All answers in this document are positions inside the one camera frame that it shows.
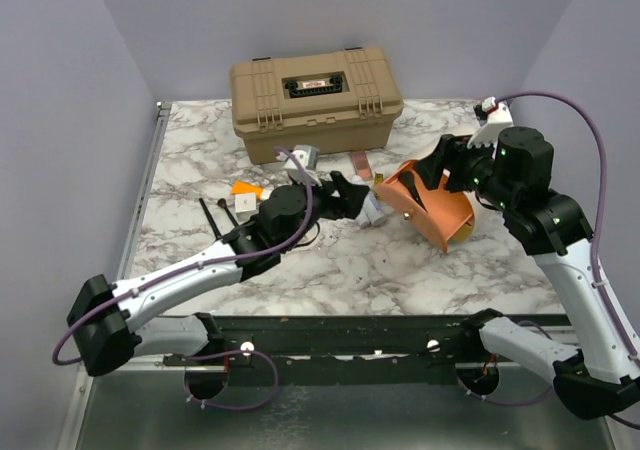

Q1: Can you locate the purple cable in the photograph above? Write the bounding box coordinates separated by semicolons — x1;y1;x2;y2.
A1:
457;91;640;429
52;145;326;412

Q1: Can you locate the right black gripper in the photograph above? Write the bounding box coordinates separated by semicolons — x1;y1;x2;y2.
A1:
412;130;516;211

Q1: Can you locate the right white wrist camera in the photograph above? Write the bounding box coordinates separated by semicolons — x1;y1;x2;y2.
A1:
467;97;513;149

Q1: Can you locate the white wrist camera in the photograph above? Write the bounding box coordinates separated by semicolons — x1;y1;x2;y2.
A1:
284;145;320;186
467;97;513;149

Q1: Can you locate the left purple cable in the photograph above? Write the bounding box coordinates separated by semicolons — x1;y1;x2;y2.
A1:
52;145;326;412

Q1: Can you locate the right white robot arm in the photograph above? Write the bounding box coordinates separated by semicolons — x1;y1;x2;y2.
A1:
414;126;639;420

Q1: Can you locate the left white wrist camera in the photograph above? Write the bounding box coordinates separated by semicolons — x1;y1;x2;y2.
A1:
284;145;320;186

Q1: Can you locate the black round makeup brush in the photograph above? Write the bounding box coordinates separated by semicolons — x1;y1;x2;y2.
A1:
216;198;239;228

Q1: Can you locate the white round makeup organizer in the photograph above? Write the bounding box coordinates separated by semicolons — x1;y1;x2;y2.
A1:
374;136;491;253

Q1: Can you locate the small white box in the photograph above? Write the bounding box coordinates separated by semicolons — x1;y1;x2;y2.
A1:
234;192;259;222

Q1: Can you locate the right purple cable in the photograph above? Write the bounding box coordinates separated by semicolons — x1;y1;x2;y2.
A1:
457;91;640;429

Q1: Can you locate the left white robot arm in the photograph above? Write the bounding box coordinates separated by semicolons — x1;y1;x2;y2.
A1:
67;171;369;377

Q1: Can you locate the black fan makeup brush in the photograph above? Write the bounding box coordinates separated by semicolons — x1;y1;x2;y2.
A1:
398;171;426;209

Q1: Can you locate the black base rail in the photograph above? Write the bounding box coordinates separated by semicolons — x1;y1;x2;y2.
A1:
149;313;521;386

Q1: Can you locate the lavender small bottle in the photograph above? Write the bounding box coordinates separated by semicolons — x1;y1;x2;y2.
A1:
356;200;373;228

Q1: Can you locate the pink blush palette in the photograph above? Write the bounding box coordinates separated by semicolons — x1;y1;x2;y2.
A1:
350;151;374;181

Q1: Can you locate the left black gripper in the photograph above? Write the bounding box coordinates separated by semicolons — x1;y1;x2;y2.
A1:
282;171;369;253

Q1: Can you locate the white spray bottle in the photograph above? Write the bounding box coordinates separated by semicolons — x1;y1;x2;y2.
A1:
366;192;386;226

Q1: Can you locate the orange white cream tube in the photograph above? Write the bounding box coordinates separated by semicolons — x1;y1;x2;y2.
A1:
231;181;272;201

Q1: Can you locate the black thin makeup brush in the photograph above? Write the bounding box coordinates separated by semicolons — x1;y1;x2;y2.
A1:
198;198;222;240

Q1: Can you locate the tan plastic toolbox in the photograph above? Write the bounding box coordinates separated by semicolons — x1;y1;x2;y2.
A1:
229;47;404;164

